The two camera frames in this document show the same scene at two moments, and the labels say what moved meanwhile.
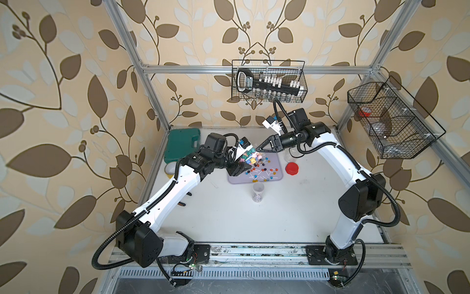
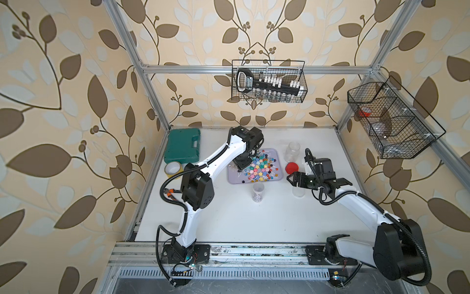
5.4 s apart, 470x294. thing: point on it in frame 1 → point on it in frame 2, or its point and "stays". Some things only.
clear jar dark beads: (257, 192) stays
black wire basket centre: (269, 81) stays
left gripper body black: (220, 161) → (243, 161)
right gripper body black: (290, 139) → (309, 182)
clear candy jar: (292, 154) stays
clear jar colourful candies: (253, 157) → (298, 192)
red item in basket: (364, 114) stays
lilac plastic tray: (271, 170) stays
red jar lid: (292, 168) stays
